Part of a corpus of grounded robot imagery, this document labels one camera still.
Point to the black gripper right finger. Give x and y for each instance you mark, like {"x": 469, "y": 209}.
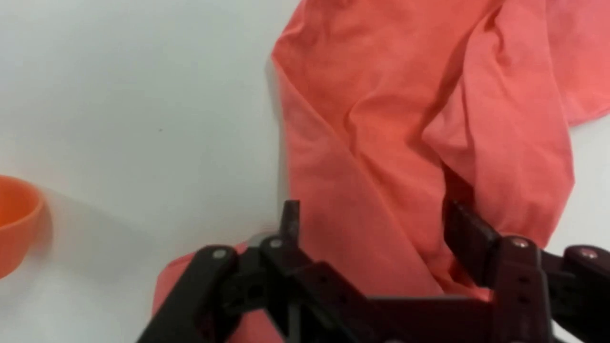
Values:
{"x": 526, "y": 287}

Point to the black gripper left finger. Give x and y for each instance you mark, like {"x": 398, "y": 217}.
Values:
{"x": 297, "y": 287}

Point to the coral red sweatshirt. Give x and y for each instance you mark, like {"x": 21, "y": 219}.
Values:
{"x": 368, "y": 127}

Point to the orange bowl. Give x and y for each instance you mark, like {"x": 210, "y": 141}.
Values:
{"x": 15, "y": 222}

